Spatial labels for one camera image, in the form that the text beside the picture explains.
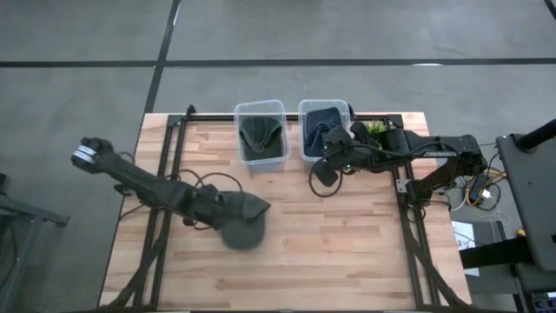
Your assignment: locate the black right arm cable loop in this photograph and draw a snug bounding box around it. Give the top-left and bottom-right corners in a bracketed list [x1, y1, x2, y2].
[308, 167, 349, 199]

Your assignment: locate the yellow cable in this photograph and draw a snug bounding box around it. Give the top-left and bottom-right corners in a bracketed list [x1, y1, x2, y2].
[465, 169, 508, 206]

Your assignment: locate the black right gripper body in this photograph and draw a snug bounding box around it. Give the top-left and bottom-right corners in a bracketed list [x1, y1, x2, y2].
[323, 129, 379, 173]

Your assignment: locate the dark green cap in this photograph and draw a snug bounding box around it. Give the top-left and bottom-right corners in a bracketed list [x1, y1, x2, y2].
[238, 116, 284, 162]

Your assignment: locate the dark grey cloth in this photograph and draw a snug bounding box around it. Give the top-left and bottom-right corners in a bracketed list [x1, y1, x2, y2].
[219, 190, 272, 251]

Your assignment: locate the black aluminium table frame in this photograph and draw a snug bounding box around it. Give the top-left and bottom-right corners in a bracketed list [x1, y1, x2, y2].
[103, 104, 473, 312]

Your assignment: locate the blue denim cap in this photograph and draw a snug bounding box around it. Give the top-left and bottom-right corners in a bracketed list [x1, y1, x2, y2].
[302, 107, 345, 158]

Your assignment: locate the green artificial plant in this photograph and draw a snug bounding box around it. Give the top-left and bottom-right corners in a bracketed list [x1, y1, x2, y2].
[363, 119, 390, 140]

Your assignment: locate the clear plastic bin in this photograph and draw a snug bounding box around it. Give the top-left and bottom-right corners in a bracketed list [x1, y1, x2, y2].
[297, 98, 352, 163]
[233, 99, 291, 171]

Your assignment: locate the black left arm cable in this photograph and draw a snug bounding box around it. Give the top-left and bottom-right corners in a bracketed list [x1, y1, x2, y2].
[167, 168, 244, 195]

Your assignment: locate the black power adapter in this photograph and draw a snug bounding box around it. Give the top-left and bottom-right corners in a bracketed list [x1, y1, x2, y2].
[468, 173, 493, 202]

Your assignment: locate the grey metal cart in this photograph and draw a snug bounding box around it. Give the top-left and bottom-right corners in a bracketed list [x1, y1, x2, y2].
[494, 132, 556, 273]

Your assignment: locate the white paper sheet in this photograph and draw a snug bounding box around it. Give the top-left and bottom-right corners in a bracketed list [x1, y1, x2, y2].
[450, 220, 481, 277]

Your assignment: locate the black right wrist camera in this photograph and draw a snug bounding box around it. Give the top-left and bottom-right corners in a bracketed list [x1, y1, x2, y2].
[312, 161, 341, 189]

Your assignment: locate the black pole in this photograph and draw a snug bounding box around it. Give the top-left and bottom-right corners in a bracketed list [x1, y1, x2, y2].
[515, 118, 556, 151]

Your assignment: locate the dark metal stand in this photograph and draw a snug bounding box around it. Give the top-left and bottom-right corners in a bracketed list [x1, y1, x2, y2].
[0, 172, 70, 313]

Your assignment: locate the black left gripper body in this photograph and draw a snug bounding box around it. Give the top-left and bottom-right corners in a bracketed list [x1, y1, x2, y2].
[190, 185, 227, 230]

